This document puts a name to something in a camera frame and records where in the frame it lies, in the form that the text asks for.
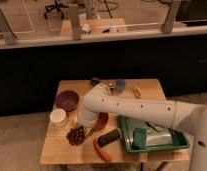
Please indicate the orange carrot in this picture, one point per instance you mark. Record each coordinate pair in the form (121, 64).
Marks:
(105, 156)

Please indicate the blue cup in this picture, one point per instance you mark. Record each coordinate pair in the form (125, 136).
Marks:
(120, 85)

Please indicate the purple bowl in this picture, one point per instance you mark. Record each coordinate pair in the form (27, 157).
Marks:
(67, 100)

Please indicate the dark red grape bunch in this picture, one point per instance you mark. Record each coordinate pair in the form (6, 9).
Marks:
(76, 136)

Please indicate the black rectangular block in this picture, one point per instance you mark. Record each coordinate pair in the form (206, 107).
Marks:
(108, 137)

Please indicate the white cup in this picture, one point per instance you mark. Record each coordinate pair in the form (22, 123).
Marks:
(58, 117)

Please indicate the green sponge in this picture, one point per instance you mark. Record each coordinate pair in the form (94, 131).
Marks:
(139, 138)

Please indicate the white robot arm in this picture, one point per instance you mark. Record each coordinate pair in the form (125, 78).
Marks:
(185, 117)

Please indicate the wooden table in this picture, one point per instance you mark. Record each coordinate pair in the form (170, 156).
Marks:
(58, 150)

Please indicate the orange bowl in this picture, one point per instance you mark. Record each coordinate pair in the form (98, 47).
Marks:
(101, 121)

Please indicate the black office chair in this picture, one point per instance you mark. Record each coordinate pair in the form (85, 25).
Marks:
(58, 6)

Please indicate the green plastic tray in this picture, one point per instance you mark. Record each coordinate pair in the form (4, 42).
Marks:
(158, 138)

